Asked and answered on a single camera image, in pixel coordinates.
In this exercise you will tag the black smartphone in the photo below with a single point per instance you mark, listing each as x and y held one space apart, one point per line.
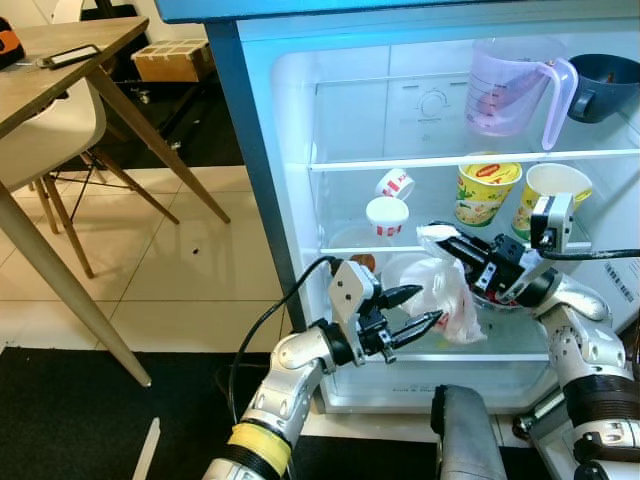
72 56

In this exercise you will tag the white red yogurt cup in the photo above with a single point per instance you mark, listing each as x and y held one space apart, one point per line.
388 220
396 184

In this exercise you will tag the glass fridge shelf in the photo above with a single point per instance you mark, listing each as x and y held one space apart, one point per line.
400 163
340 249

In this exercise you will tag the white chair wooden legs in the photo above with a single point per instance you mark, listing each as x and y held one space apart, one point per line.
50 135

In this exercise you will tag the white stick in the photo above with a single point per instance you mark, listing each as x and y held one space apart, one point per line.
148 450

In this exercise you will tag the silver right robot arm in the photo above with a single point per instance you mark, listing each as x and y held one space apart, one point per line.
585 340

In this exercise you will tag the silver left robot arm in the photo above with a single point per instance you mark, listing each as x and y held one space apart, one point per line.
290 365

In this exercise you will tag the yellow lidded noodle cup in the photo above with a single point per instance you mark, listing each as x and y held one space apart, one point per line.
485 200

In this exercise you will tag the brown box white dividers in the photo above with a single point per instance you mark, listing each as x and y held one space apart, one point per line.
175 65

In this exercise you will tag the brown round food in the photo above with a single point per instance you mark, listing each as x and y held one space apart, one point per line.
363 263

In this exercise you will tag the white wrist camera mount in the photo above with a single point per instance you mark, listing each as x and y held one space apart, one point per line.
350 290
552 222

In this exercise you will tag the dark floor mat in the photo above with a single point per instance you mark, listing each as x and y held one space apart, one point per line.
80 430

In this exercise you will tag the grey robot leg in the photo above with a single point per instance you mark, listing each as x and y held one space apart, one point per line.
470 440

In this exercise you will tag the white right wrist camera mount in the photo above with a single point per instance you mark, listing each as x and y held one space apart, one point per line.
552 222

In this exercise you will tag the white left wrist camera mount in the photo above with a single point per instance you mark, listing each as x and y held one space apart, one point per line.
350 290

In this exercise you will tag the yellow open noodle cup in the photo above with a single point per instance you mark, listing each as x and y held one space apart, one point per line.
560 185

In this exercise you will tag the purple plastic measuring jug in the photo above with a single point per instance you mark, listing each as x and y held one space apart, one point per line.
505 90

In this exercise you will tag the grey fridge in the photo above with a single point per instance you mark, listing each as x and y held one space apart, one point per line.
300 120

